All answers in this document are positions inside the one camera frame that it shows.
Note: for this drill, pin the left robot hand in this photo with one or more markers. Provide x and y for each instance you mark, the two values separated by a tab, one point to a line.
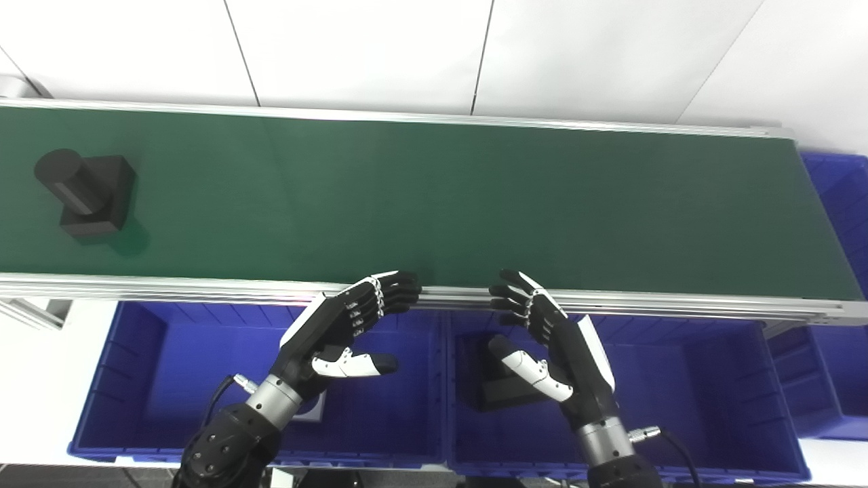
319	332

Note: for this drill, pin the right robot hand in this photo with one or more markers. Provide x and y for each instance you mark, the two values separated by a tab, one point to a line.
576	359

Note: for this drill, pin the black cylinder part square base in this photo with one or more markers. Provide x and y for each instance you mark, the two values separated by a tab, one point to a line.
91	193
498	393

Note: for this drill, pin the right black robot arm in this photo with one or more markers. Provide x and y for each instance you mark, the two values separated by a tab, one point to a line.
610	454

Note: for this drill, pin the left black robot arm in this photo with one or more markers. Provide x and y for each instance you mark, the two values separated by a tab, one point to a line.
230	440

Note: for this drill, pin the blue plastic bin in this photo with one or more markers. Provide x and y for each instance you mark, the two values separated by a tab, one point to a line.
692	400
169	379
841	196

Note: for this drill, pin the green conveyor belt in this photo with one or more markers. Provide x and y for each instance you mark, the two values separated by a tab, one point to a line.
407	203

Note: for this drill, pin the aluminium conveyor leg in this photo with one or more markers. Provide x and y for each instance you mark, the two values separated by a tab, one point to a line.
30	313

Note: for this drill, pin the grey square plate with hole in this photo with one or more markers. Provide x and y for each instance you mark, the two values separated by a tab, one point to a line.
316	411

